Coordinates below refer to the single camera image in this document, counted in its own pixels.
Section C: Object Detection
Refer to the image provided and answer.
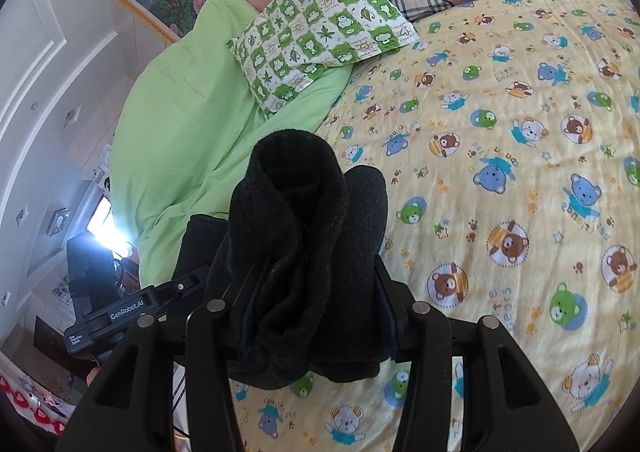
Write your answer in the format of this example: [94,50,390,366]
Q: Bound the red white patterned mat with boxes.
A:
[0,372,68,435]

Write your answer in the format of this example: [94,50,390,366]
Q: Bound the yellow bear print bed sheet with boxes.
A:
[227,0,640,452]

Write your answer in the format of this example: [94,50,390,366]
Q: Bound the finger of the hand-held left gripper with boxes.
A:
[162,264,217,320]

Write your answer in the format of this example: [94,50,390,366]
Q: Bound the green white checkered pillow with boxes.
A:
[227,0,421,120]

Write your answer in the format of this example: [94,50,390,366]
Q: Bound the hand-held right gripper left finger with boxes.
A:
[55,299,251,452]

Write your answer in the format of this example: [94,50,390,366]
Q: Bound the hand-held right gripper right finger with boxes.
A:
[372,257,583,452]

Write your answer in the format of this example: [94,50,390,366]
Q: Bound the black pants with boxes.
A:
[177,129,396,389]

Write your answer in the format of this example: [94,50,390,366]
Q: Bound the light green quilt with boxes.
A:
[111,0,353,283]

